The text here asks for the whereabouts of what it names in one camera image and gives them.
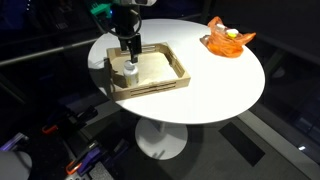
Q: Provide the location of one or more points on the orange plastic bag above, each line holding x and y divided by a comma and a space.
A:
226, 46

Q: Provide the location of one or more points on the grey metal railing bar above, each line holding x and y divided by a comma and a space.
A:
40, 53

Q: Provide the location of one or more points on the small white bottle in bag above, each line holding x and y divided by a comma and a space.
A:
220, 27

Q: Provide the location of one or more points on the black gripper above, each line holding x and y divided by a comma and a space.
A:
128, 20

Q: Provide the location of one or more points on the dark floor mat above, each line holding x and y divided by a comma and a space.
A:
241, 143

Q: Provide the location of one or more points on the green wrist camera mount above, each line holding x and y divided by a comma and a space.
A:
100, 9

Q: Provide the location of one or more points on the wooden slatted tray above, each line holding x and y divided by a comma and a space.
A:
156, 85

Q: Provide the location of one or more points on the white table pedestal base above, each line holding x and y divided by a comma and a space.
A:
161, 140

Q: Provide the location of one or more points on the white medicine bottle orange label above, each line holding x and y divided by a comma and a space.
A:
131, 77

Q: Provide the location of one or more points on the Franka robot arm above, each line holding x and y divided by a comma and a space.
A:
140, 2

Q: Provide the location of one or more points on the yellow capped item in bag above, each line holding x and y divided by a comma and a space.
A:
232, 33

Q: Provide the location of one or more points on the white bottle lid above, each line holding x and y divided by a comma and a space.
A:
128, 64

